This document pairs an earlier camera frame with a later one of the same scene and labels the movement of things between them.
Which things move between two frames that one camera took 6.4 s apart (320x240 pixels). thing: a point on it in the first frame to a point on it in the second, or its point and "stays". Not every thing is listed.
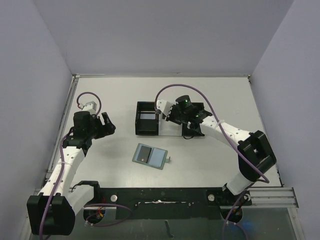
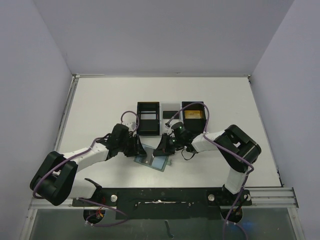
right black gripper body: x=171 y=116 to x=165 y=145
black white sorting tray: x=148 y=122 stays
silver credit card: x=147 y=116 stays
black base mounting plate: x=167 y=203 stays
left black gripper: x=101 y=125 to x=136 y=146
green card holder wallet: x=151 y=156 stays
